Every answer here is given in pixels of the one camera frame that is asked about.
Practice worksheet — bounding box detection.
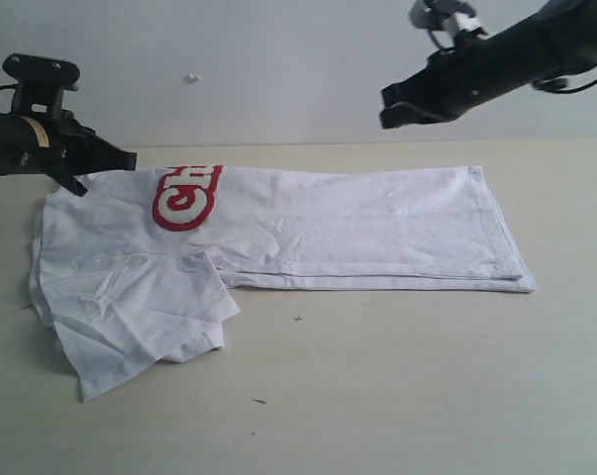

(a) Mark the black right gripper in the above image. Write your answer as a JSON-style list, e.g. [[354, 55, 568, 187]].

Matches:
[[379, 35, 521, 130]]

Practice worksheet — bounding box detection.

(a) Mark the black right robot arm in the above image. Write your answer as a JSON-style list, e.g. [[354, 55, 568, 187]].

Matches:
[[379, 1, 597, 130]]

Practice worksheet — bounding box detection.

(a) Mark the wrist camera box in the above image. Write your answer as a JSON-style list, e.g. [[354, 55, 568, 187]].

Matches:
[[2, 53, 81, 120], [408, 0, 488, 40]]

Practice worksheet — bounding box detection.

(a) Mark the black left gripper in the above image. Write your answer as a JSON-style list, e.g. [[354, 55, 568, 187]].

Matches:
[[0, 110, 138, 197]]

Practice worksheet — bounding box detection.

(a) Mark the white t-shirt red lettering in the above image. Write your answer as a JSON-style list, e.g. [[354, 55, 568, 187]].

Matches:
[[30, 164, 536, 401]]

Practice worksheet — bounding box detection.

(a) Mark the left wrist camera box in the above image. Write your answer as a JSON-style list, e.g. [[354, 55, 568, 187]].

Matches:
[[2, 53, 81, 120]]

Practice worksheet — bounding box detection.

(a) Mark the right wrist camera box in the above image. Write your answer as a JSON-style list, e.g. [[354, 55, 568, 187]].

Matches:
[[408, 0, 488, 40]]

